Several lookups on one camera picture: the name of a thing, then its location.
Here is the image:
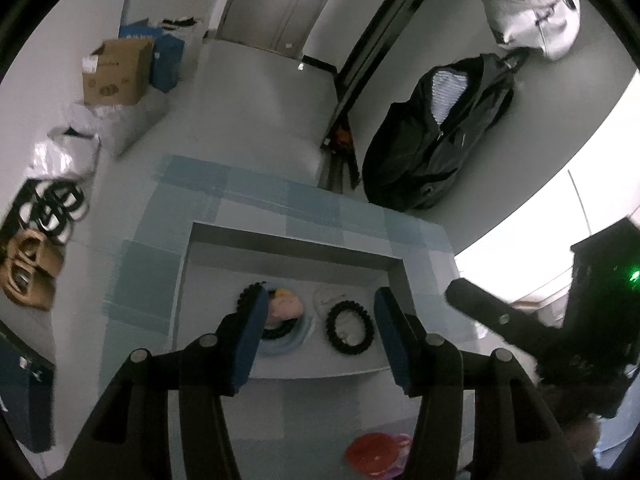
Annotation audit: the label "grey cardboard box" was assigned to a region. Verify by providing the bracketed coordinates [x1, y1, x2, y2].
[172, 223, 414, 379]

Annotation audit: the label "white plastic bag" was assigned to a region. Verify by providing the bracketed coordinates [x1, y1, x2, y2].
[65, 88, 169, 158]

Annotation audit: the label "tan slipper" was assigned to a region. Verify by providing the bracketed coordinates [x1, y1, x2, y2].
[1, 259, 55, 311]
[6, 230, 64, 278]

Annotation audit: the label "blue shoe box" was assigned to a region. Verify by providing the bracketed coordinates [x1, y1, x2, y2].
[1, 324, 55, 453]

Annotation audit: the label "brown cardboard box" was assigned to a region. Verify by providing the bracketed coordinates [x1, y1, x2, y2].
[81, 37, 154, 106]

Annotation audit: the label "silver plastic bag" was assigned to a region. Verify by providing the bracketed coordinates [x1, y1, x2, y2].
[25, 129, 100, 181]

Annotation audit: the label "black hanging jacket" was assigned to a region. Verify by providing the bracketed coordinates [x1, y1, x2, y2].
[362, 49, 528, 211]

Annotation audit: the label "black white slipper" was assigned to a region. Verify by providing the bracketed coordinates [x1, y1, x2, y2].
[36, 180, 89, 221]
[18, 200, 73, 245]

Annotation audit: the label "black tripod stand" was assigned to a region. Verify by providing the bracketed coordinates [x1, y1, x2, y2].
[318, 0, 425, 194]

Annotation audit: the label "right hand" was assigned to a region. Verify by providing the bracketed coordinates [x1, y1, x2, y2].
[562, 415, 602, 466]

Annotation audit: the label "door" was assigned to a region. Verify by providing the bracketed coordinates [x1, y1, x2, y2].
[216, 0, 329, 58]

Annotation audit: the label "black spiral hair tie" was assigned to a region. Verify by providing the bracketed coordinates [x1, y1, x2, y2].
[324, 299, 376, 359]

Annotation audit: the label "red hair accessory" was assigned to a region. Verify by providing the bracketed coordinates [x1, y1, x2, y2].
[344, 432, 412, 479]

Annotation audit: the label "white hanging bag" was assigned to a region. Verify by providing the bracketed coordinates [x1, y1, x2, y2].
[482, 0, 582, 61]

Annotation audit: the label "teal checkered tablecloth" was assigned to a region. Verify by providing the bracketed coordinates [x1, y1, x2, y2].
[100, 155, 477, 479]

